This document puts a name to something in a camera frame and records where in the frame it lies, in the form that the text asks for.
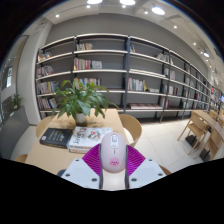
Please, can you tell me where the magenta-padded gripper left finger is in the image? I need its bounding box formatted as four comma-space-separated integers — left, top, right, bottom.
61, 143, 103, 190

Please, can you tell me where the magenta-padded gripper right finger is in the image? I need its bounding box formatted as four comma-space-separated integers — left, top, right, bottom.
124, 144, 167, 190

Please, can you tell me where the pale pink computer mouse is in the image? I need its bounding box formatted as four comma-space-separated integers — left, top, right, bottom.
99, 132, 128, 174

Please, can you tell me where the red-spined book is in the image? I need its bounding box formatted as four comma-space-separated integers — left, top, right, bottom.
67, 145, 101, 154

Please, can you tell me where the white illustrated cover book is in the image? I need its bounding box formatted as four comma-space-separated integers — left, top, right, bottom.
68, 126, 114, 150

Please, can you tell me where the black hardcover book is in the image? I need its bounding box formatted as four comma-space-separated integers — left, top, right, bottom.
39, 127, 74, 149

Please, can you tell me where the group of wooden slat chairs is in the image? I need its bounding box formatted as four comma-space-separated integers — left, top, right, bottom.
176, 109, 224, 161

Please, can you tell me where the green potted plant white pot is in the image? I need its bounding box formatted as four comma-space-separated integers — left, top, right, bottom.
51, 78, 119, 127

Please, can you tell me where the small green floor plant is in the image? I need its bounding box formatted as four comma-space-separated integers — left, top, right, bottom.
9, 93, 24, 111

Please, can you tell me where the group of ceiling lights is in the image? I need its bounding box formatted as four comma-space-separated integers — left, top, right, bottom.
54, 0, 211, 58

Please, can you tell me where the long wall bookshelf unit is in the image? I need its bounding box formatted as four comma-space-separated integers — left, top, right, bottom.
34, 32, 224, 123

